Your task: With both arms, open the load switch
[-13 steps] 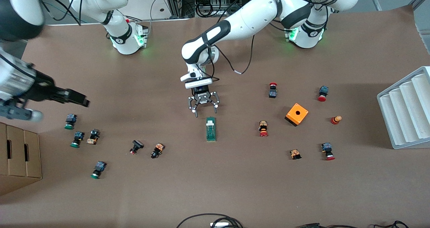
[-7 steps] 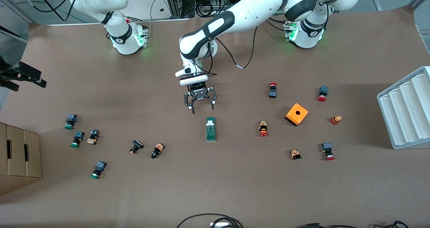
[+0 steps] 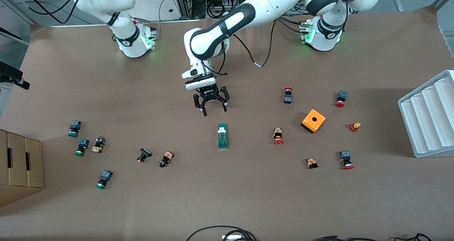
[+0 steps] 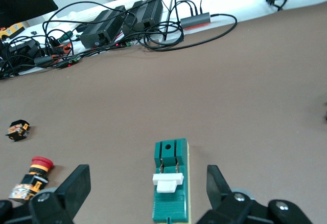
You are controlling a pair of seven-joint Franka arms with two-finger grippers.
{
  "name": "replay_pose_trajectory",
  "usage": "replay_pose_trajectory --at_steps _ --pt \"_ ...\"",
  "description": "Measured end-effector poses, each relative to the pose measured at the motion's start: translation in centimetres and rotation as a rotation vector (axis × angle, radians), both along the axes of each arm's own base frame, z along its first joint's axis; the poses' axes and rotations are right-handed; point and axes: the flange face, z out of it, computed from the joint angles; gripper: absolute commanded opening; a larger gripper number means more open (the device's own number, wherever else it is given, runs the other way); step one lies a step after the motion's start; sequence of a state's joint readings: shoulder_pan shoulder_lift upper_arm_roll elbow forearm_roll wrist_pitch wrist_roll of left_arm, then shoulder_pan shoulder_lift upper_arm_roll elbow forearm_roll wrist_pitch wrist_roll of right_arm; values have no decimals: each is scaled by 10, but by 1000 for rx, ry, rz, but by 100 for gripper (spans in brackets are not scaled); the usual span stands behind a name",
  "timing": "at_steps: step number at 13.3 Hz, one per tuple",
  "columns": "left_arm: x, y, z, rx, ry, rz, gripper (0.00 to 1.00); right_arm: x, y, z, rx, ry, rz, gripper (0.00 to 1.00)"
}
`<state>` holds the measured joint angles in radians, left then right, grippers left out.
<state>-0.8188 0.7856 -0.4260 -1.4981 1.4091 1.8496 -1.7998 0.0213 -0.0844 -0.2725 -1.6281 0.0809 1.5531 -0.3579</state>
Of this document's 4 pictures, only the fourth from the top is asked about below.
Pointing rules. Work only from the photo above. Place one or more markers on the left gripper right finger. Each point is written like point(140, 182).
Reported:
point(219, 193)

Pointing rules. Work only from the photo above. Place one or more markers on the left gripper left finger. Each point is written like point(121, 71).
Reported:
point(74, 188)

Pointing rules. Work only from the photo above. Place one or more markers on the red emergency stop orange block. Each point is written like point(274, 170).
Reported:
point(33, 175)

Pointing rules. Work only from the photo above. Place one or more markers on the black orange contact block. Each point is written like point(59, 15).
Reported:
point(19, 130)

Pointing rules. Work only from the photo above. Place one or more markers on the black electronics box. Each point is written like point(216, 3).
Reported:
point(25, 47)

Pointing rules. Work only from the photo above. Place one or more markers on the black finned power supply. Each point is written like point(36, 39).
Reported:
point(148, 11)
point(102, 27)

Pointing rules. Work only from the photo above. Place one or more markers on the yellow black tool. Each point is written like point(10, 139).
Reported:
point(11, 29)

